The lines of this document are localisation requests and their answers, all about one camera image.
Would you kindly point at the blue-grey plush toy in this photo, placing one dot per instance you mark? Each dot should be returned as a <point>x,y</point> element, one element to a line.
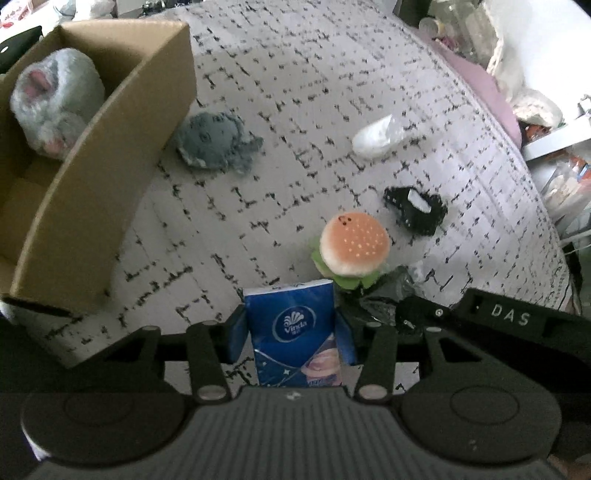
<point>212,141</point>

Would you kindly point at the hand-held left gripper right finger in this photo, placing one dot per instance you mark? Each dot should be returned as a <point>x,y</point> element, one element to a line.
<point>346,338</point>

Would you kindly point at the cardboard box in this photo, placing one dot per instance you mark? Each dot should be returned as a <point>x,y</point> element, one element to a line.
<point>92,194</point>

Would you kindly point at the white black-patterned blanket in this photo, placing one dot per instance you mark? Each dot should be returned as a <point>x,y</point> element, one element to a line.
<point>300,115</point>

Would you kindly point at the grey and pink plush toy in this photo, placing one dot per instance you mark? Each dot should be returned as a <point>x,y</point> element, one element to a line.
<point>53,104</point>

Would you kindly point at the blue tissue pack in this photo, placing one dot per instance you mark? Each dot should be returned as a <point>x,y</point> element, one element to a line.
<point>295,337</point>

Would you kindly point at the black pouch with white label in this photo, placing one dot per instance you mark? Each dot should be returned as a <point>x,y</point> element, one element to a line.
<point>415,207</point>

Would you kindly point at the burger plush toy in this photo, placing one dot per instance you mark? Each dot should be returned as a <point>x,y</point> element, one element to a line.
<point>353,247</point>

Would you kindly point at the clear plastic wrapper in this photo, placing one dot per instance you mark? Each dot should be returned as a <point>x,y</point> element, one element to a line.
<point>392,290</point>

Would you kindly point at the pile of white plastic bags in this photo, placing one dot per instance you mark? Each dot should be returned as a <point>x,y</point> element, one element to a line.
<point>517,60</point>

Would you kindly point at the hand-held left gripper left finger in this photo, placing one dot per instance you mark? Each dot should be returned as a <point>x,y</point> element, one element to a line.
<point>235,333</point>

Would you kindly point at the white packet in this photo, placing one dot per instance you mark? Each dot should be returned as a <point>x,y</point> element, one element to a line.
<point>376,136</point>

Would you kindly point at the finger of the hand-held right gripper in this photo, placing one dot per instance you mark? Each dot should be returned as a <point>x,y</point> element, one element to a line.
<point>425,314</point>

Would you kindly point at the pink bed sheet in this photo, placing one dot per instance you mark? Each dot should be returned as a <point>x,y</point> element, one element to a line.
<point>485,92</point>

